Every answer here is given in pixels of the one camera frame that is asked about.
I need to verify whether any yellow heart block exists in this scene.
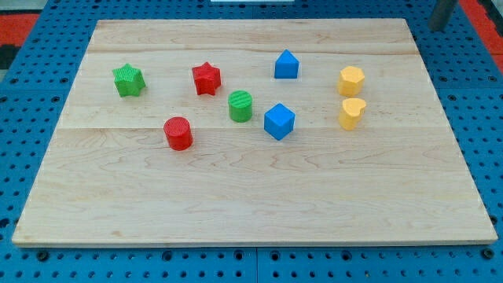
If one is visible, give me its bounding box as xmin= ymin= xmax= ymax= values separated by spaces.
xmin=338 ymin=97 xmax=366 ymax=130

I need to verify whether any blue cube block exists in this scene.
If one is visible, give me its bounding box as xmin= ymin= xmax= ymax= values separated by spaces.
xmin=264 ymin=103 xmax=296 ymax=141

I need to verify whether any green cylinder block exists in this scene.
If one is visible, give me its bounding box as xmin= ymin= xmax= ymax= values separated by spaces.
xmin=228 ymin=90 xmax=252 ymax=123

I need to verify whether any wooden board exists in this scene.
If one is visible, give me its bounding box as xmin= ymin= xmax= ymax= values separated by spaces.
xmin=12 ymin=18 xmax=497 ymax=248

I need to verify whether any red cylinder block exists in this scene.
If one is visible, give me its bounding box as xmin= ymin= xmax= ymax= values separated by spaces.
xmin=163 ymin=116 xmax=193 ymax=151

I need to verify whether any red star block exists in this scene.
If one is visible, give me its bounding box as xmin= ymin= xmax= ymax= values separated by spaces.
xmin=192 ymin=62 xmax=222 ymax=96

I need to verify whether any blue pentagon block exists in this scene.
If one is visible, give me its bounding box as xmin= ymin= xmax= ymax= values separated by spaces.
xmin=274 ymin=50 xmax=299 ymax=79

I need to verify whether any yellow hexagon block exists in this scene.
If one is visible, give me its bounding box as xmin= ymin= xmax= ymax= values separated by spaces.
xmin=337 ymin=66 xmax=365 ymax=97

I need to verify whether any green star block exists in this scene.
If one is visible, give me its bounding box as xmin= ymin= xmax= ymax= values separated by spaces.
xmin=112 ymin=63 xmax=145 ymax=97

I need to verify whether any grey metal pole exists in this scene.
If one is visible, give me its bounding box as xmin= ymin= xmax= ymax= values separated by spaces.
xmin=428 ymin=0 xmax=458 ymax=32

